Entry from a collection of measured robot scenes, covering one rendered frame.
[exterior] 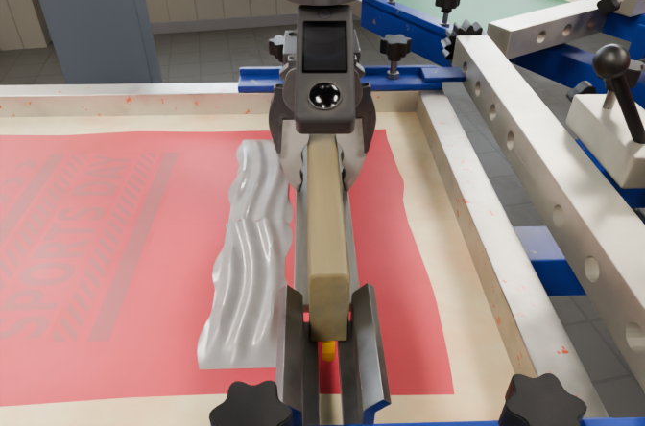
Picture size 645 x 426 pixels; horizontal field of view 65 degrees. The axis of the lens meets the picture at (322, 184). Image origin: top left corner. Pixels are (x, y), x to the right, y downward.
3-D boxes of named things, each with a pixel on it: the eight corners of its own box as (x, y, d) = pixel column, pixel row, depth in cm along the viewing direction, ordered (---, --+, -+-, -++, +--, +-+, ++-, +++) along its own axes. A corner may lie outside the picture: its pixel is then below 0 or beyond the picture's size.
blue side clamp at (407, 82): (241, 123, 77) (236, 81, 73) (244, 107, 81) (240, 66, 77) (437, 120, 78) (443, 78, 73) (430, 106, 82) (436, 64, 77)
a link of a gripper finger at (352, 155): (369, 160, 58) (355, 87, 52) (374, 191, 53) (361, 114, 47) (342, 165, 58) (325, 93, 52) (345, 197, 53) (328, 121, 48)
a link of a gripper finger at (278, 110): (309, 150, 52) (326, 72, 47) (309, 159, 50) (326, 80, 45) (264, 143, 51) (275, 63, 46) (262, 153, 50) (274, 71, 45)
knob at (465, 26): (444, 77, 81) (451, 31, 77) (437, 62, 86) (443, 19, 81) (490, 76, 81) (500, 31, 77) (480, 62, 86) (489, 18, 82)
